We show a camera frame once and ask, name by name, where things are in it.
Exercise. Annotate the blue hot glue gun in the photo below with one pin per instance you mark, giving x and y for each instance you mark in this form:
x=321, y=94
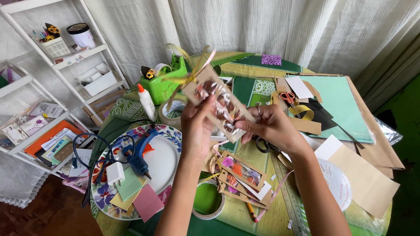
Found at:
x=139, y=154

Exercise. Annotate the white ribbon spool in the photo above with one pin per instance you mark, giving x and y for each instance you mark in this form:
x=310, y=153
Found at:
x=338, y=183

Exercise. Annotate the metal ruler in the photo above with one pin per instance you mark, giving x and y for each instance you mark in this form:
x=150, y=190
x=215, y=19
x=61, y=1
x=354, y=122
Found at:
x=288, y=200

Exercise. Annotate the white paper sheet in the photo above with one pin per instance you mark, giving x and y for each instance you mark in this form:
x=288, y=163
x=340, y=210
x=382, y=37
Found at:
x=328, y=147

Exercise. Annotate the purple patterned paper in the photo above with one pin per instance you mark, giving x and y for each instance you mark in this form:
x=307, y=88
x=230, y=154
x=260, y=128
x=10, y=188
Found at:
x=271, y=59

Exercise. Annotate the green patterned tablecloth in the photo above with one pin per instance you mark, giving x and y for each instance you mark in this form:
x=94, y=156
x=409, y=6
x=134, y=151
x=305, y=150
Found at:
x=242, y=87

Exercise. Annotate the yellow paper piece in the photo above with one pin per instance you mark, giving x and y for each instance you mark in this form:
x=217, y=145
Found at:
x=119, y=203

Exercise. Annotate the person's right hand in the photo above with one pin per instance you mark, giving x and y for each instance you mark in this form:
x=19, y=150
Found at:
x=279, y=129

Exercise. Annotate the brown card piece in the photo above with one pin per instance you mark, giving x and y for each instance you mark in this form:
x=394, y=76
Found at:
x=306, y=126

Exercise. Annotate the floral ceramic plate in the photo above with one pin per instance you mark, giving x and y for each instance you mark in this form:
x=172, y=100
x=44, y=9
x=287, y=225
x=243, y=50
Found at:
x=164, y=164

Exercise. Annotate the brown cardboard window bookmark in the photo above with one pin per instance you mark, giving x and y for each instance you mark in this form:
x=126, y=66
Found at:
x=262, y=193
x=242, y=170
x=244, y=200

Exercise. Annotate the white lace cloth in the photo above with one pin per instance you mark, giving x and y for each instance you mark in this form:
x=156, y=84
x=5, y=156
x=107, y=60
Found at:
x=19, y=186

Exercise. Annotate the white curtain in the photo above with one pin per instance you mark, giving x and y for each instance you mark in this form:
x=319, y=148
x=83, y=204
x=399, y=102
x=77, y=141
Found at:
x=262, y=29

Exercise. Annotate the mint green paper pack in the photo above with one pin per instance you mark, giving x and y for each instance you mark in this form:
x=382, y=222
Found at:
x=341, y=105

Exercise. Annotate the orange pencil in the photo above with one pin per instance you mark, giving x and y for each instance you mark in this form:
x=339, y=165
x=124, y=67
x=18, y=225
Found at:
x=251, y=212

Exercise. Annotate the white glue bottle orange cap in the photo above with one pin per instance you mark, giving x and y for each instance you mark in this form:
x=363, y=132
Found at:
x=146, y=102

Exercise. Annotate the brown card offcuts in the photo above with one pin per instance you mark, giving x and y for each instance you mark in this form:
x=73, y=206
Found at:
x=279, y=87

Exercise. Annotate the pink paper piece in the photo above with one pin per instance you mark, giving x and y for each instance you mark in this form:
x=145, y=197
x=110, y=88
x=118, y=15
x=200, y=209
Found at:
x=147, y=203

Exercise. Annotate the light green paper piece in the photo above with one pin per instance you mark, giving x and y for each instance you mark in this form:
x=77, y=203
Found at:
x=128, y=185

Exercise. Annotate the clear packing tape roll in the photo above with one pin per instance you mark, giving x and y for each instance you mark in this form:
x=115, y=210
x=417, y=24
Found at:
x=172, y=113

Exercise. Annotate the clear plastic bag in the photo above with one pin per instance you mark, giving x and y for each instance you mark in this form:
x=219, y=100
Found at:
x=390, y=132

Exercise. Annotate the green tape dispenser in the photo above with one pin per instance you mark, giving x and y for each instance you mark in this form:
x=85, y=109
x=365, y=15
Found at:
x=164, y=83

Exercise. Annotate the brown bookmark with gold ribbon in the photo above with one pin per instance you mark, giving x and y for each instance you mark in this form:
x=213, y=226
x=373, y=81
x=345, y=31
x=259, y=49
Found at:
x=216, y=95

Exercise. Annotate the gold ribbon strip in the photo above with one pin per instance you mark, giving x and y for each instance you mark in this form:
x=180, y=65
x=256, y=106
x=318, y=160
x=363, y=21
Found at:
x=208, y=178

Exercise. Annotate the low white shelf rack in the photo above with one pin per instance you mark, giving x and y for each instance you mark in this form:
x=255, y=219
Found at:
x=39, y=131

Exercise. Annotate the black paper sheets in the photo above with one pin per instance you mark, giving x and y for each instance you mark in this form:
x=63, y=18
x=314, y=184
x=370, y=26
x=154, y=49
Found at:
x=321, y=118

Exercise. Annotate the gold glitter ribbon roll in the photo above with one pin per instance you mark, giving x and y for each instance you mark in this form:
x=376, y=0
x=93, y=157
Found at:
x=303, y=111

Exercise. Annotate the tan paper sheet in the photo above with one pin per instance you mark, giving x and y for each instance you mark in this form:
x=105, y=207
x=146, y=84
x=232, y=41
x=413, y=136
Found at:
x=367, y=186

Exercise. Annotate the tall white shelf rack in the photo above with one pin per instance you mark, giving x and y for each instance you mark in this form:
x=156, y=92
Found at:
x=62, y=62

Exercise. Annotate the brown cardboard box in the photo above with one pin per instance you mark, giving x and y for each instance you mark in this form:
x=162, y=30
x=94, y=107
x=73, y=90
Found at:
x=103, y=106

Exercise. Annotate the person's left hand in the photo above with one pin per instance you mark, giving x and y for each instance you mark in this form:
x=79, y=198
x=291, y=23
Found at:
x=193, y=131

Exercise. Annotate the beige masking tape roll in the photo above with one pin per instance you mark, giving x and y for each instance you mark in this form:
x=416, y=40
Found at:
x=210, y=214

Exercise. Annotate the pink ribbon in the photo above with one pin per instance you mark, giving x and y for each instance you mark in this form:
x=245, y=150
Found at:
x=275, y=193

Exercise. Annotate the small white card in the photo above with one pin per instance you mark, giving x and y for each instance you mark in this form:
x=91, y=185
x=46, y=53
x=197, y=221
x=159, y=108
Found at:
x=299, y=87

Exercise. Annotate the white charger plug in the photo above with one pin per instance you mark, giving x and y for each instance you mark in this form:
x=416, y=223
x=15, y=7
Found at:
x=115, y=173

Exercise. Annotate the large brown kraft sheet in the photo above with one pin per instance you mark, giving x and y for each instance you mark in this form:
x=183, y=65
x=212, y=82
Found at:
x=380, y=147

